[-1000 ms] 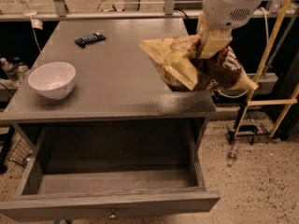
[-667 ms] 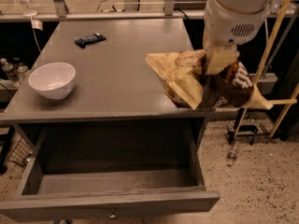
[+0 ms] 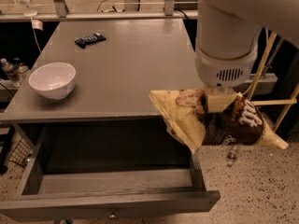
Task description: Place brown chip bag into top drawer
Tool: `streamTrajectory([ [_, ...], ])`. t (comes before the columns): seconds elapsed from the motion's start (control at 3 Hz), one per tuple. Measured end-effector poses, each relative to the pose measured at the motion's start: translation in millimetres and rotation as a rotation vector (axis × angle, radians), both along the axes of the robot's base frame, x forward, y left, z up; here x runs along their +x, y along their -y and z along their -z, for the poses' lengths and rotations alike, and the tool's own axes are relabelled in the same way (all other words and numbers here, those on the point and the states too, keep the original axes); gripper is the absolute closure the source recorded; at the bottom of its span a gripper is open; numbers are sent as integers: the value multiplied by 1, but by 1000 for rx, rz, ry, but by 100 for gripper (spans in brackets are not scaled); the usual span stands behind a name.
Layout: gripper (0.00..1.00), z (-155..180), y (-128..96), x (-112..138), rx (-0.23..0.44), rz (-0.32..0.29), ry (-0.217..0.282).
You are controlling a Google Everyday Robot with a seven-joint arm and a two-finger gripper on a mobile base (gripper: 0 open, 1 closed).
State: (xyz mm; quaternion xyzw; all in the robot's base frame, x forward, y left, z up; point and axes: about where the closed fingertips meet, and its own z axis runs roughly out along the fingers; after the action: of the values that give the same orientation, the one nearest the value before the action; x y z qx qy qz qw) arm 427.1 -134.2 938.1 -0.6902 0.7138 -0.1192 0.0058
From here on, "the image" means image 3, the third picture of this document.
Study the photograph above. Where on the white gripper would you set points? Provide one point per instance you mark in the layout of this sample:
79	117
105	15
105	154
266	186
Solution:
224	69

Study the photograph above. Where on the brown yellow chip bag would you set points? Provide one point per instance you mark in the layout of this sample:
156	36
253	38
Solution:
240	123

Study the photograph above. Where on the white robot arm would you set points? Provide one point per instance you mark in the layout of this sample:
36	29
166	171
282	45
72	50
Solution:
226	42

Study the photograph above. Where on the grey open top drawer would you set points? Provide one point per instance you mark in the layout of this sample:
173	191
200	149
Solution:
87	169

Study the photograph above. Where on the plastic bottle on floor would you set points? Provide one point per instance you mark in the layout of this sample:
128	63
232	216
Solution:
232	155

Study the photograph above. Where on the grey cabinet table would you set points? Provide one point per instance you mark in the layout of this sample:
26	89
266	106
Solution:
114	77

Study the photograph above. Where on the dark blue snack bar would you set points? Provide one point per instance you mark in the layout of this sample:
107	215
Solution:
88	40

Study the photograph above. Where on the white ceramic bowl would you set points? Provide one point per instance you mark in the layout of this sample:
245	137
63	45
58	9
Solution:
53	80

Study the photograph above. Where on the clear plastic water bottle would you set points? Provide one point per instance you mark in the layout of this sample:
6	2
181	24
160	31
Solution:
11	71

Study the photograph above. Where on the yellow wooden easel frame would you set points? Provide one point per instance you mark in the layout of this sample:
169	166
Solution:
278	63

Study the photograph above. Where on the grey metal rail frame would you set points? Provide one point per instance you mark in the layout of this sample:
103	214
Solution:
82	10

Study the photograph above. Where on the black wire basket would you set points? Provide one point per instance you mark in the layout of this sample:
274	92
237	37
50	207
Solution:
21	153

